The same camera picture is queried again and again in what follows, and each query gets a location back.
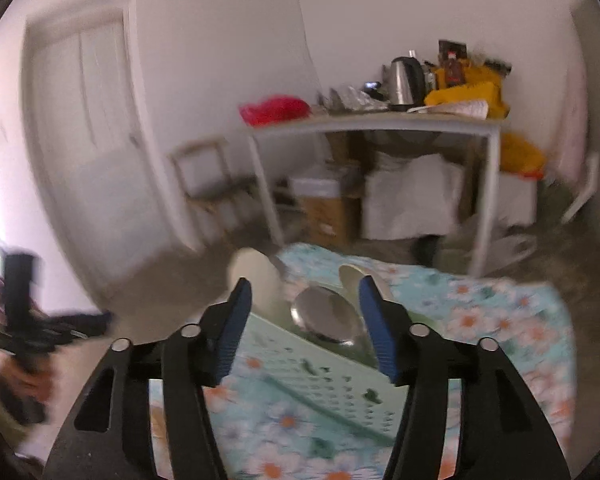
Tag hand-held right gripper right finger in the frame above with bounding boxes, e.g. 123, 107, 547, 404
357, 275, 573, 480

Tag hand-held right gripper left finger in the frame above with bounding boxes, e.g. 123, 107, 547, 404
45, 276, 253, 480

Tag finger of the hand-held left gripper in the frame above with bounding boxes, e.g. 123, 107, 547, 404
50, 310, 115, 347

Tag white ceramic spoon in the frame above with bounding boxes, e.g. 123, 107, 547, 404
228, 247, 288, 323
337, 263, 393, 306

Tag metal spoon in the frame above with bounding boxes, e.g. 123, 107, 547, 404
290, 285, 368, 346

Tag teal star-holed utensil holder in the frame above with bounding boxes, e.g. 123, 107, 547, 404
240, 312, 413, 443

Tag blue floral tablecloth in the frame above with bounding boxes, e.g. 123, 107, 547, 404
150, 242, 578, 480

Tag small brown carton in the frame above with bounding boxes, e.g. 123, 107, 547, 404
299, 195, 362, 247

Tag wooden chair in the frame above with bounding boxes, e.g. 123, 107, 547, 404
170, 135, 261, 241

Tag white cloth-covered box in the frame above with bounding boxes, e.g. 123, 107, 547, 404
362, 155, 466, 241

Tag white foam box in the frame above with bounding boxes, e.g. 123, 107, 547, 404
287, 175, 348, 201

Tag white door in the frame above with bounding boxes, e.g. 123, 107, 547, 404
22, 0, 206, 291

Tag white-framed side table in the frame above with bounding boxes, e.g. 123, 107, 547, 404
240, 110, 503, 278

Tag orange plastic bag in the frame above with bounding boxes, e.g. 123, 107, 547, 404
500, 130, 548, 181

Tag red plastic bag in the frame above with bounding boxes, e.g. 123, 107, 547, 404
239, 94, 312, 126

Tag crumpled silver foil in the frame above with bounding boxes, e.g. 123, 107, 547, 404
316, 85, 388, 113

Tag white papers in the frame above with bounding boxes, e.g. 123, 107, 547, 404
407, 100, 490, 121

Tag steel electric kettle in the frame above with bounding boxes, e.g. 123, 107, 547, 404
382, 50, 426, 111

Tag yellow bag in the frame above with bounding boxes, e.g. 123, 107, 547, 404
424, 62, 511, 120

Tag dark brown box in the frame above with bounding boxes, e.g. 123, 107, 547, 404
437, 39, 468, 88

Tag white plastic frame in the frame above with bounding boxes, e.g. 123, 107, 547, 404
560, 152, 600, 226

